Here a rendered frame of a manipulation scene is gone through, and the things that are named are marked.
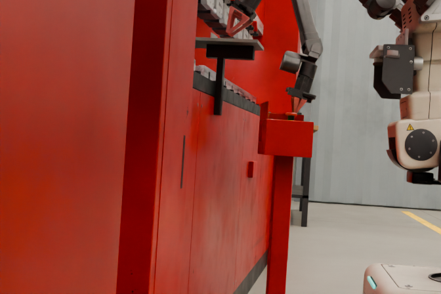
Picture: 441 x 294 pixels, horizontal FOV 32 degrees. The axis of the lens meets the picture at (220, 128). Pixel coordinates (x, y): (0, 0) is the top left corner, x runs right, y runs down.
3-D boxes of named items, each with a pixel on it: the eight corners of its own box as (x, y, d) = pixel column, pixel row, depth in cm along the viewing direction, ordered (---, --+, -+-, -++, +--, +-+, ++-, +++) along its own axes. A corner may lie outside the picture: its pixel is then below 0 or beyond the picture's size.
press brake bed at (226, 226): (117, 491, 148) (144, 66, 150) (15, 476, 152) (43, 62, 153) (268, 264, 444) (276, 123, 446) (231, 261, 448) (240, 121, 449)
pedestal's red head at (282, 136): (312, 157, 254) (315, 104, 255) (264, 155, 253) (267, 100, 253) (301, 156, 274) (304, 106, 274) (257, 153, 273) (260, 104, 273)
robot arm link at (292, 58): (322, 44, 268) (315, 52, 276) (291, 33, 268) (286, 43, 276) (314, 74, 265) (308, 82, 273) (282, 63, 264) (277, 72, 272)
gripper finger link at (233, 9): (217, 25, 229) (233, -1, 229) (220, 29, 236) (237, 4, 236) (235, 37, 228) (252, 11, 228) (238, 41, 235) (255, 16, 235)
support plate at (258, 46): (257, 42, 223) (257, 39, 223) (170, 39, 227) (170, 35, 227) (264, 50, 241) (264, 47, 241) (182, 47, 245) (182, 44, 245)
